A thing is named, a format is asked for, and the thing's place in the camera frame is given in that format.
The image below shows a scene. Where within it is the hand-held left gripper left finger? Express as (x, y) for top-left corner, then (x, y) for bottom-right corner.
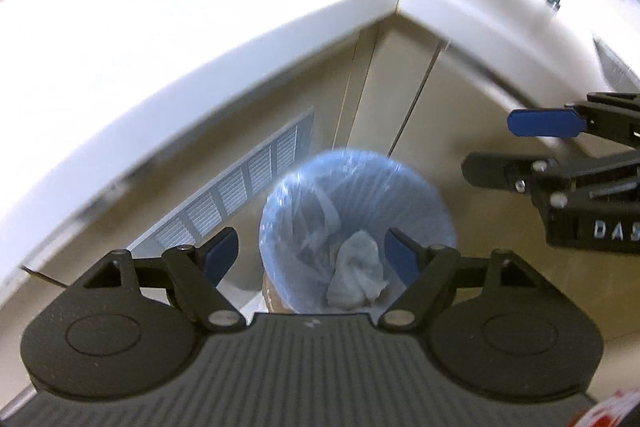
(75, 227), (248, 334)

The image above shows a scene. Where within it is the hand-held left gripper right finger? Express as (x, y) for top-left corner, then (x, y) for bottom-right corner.
(377, 228), (546, 334)

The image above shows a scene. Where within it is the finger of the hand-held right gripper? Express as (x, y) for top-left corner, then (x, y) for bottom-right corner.
(507, 93), (640, 148)
(462, 147), (640, 198)

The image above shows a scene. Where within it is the blue perforated trash bin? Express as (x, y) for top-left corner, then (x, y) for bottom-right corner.
(259, 148), (458, 314)

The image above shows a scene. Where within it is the grey crumpled tissue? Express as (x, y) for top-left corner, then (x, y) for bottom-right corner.
(326, 230), (389, 308)

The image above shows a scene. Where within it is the white cabinet vent grille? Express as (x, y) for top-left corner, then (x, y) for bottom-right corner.
(127, 107), (315, 254)

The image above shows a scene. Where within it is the tan rounded object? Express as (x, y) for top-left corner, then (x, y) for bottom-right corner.
(262, 272), (293, 314)

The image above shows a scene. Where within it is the narrow beige corner cabinet panel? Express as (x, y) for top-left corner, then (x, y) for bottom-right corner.
(345, 22), (443, 158)

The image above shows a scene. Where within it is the person's red printed clothing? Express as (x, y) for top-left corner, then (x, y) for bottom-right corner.
(572, 388), (640, 427)

